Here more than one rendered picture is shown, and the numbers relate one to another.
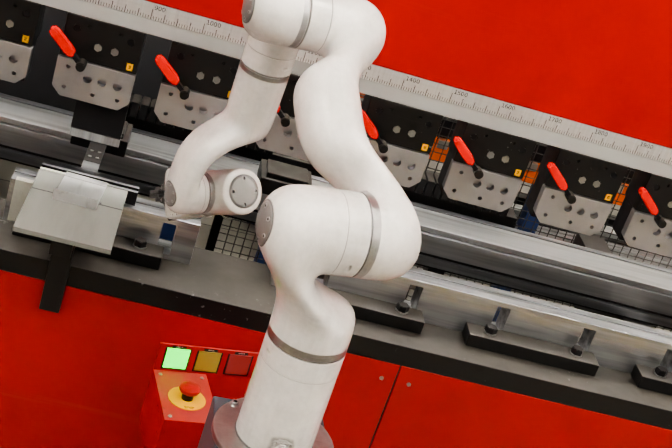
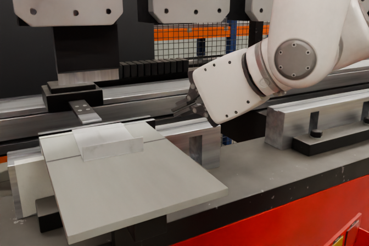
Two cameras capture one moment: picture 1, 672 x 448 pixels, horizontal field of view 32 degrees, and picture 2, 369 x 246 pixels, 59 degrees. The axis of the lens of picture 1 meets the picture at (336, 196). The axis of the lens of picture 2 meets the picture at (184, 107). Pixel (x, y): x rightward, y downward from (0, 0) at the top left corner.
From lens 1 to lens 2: 1.86 m
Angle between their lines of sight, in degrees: 18
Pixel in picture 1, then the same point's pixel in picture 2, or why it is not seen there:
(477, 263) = (334, 85)
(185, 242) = (212, 147)
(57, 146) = (34, 123)
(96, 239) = (194, 183)
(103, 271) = (172, 217)
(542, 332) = not seen: outside the picture
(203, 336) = (277, 224)
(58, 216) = (115, 179)
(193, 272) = (231, 171)
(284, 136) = not seen: hidden behind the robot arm
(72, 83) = (44, 3)
